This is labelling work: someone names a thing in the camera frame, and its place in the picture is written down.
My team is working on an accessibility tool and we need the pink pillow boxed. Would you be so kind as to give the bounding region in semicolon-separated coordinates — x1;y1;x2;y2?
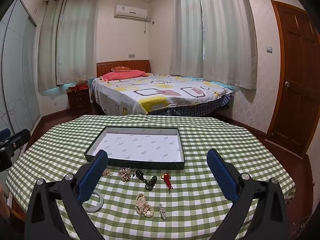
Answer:
100;69;147;81

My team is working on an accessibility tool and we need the white air conditioner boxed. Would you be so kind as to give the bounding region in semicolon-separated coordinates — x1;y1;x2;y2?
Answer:
114;4;148;20

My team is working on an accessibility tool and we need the glass wardrobe sliding door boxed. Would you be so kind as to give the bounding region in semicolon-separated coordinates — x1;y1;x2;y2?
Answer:
0;0;42;140

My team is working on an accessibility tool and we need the blue plaid bed sheet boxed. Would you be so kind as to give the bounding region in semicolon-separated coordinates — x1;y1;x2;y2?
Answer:
147;94;233;117

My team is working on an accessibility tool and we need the brown wooden door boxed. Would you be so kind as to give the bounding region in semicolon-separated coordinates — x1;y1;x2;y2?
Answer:
265;0;320;158

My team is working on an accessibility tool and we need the white jade bangle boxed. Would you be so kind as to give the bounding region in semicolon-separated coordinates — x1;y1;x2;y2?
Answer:
84;190;105;213

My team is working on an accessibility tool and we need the white striped curtain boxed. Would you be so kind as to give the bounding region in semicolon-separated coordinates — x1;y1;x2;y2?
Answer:
37;0;65;92
197;0;258;90
170;0;204;77
56;0;99;85

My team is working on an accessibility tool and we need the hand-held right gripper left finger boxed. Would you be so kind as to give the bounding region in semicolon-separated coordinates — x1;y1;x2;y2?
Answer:
24;149;108;240

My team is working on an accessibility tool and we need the white patterned bedsheet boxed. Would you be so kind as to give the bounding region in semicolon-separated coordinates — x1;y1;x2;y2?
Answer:
90;72;234;115

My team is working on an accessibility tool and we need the black cord pendant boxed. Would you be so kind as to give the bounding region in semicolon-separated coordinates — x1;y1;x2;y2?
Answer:
132;169;150;183

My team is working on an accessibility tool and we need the pearl necklace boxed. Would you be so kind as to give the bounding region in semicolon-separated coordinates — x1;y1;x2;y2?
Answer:
135;192;155;218

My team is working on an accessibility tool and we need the dark green bead bracelet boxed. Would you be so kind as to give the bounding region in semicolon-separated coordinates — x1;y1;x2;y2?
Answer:
145;175;157;190

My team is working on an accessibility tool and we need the gold crystal bead cluster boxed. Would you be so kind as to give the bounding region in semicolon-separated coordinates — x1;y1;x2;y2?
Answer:
118;167;132;182

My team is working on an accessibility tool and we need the green tray box white lining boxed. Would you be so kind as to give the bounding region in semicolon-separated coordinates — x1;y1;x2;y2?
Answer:
84;126;186;171

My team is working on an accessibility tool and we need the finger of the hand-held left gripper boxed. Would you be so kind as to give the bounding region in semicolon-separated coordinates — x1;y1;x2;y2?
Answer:
0;128;31;155

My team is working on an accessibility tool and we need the red tassel ring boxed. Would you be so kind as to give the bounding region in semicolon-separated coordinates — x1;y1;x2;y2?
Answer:
161;172;174;194

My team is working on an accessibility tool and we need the wooden bed headboard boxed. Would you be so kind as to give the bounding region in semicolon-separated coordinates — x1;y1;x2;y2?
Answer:
96;60;152;78

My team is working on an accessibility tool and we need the dark wooden nightstand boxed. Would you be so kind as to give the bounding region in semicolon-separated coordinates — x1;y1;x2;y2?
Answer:
66;89;92;117

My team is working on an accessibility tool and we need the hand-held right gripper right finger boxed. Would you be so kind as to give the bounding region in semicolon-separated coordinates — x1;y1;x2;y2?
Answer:
206;148;294;240

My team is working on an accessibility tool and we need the green checked tablecloth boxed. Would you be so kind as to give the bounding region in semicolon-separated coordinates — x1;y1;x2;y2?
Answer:
5;114;297;240

